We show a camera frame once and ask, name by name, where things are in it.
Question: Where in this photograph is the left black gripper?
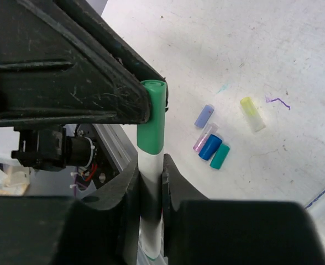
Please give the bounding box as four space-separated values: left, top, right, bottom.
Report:
0 1 163 127

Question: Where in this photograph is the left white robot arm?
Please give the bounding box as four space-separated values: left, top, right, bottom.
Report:
0 1 165 171

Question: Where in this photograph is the blue marker cap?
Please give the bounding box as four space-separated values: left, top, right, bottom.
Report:
198 134 222 161

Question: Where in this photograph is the lavender marker cap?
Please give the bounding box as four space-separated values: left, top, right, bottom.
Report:
194 104 214 129

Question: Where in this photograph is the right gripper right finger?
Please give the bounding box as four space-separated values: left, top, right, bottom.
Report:
162 153 207 264

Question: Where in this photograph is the clear pink pen cap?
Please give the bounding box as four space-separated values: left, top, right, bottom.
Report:
193 123 218 152

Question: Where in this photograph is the clear yellow highlighter cap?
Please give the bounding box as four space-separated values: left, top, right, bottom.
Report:
240 97 265 133

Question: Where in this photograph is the green marker cap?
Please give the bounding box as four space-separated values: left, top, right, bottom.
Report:
209 144 230 169
137 79 167 155

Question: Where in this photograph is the aluminium frame rail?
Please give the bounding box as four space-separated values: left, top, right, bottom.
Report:
93 124 137 173

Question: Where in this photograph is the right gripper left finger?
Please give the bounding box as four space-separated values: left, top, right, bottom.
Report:
78 162 139 264

